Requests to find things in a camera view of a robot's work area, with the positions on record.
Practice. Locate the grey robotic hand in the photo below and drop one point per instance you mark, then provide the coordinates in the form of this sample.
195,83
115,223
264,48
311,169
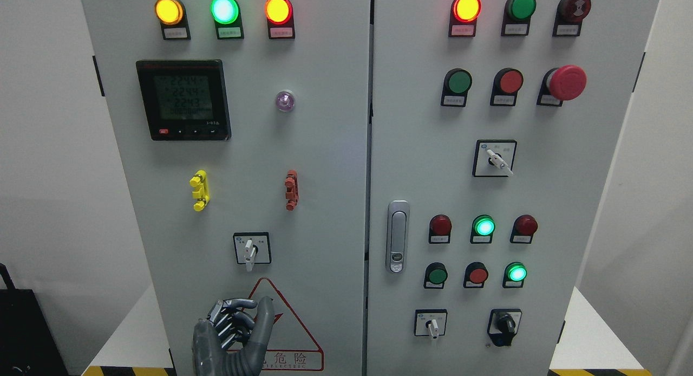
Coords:
233,338

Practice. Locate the white rotary switch door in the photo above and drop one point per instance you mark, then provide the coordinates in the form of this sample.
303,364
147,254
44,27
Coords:
252,248

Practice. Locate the small purple lens light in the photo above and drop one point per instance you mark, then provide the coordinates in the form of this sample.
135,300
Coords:
285,101

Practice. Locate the red electric hazard warning sticker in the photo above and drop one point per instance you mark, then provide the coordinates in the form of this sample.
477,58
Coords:
291,346

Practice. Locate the yellow plastic terminal clip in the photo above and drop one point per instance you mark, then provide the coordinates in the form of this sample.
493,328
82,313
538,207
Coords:
201,192

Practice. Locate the red plastic terminal clip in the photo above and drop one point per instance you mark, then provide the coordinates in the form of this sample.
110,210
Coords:
291,190

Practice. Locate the green push button lower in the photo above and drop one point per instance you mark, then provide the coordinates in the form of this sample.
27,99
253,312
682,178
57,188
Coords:
435,276

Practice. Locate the green push button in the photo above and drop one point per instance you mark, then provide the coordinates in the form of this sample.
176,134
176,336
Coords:
435,276
455,88

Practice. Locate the grey left cabinet door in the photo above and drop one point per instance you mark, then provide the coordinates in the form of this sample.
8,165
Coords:
318,248

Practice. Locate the grey cabinet door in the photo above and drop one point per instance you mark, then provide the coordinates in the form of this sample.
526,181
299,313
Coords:
424,153
318,248

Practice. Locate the dark red light middle left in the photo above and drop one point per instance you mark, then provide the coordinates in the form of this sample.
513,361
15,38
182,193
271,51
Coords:
440,229

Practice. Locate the dark red light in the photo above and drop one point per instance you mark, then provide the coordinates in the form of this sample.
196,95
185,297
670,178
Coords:
440,229
524,228

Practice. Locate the black digital power meter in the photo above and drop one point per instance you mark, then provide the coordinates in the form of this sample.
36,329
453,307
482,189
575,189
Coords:
185,100

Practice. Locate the red push button lower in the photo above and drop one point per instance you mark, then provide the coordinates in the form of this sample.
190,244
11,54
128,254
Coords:
476,275

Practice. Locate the red push button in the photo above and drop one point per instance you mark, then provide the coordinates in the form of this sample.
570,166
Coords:
476,275
506,84

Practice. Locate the black rotary selector knob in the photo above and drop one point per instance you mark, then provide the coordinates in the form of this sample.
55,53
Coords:
503,326

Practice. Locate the green lit light middle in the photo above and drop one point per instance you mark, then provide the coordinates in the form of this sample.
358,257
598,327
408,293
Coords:
482,230

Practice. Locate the green lit button lower right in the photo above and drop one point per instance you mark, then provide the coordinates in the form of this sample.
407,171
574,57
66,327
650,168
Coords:
514,276

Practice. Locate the dark red light middle right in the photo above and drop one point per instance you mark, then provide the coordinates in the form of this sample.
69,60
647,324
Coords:
524,228

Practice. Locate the green lit indicator light left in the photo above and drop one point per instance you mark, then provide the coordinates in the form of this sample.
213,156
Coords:
227,19

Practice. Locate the red-rimmed indicator light left door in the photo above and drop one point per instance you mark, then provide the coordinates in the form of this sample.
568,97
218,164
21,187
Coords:
280,21

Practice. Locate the yellow indicator light top left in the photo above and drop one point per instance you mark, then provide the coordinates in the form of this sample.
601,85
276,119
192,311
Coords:
172,19

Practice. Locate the green push button upper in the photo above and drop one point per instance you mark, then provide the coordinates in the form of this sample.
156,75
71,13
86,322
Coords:
455,88

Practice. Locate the grey right cabinet door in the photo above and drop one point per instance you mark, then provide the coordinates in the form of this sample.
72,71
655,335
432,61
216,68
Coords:
424,153

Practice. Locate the red push button upper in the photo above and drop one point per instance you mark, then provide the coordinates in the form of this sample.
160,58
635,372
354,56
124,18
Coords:
506,84

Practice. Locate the red lit indicator light right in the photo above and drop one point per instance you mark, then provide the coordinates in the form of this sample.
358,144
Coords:
463,18

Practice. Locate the red emergency stop mushroom button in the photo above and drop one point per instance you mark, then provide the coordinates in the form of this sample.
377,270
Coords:
560,84

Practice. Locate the green unlit light top right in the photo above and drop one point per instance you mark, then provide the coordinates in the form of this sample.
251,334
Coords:
517,17

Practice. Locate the dark red buzzer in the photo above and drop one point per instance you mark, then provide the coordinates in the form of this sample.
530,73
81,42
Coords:
569,17

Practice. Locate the white rotary switch lower right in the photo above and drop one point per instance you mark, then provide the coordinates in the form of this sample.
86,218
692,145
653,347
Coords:
430,323

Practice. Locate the white rotary switch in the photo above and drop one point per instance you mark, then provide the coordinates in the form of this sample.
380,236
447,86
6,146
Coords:
494,158
430,323

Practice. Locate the silver door lock handle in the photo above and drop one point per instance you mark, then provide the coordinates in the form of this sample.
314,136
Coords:
397,236

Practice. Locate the white rotary switch upper right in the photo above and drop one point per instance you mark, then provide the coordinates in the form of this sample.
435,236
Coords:
494,158

